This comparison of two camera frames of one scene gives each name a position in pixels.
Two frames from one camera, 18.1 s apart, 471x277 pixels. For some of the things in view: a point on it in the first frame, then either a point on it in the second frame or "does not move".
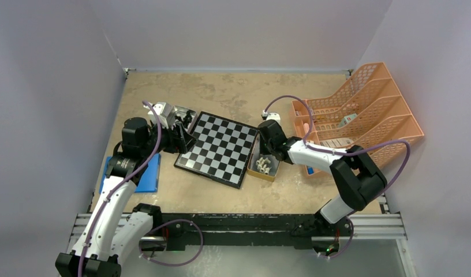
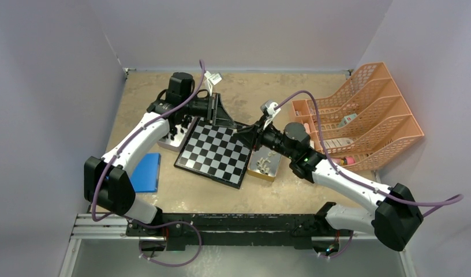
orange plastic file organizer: (369, 109) does not move
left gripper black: (178, 141) to (215, 109)
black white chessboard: (221, 151) does not move
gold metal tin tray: (262, 165) does not move
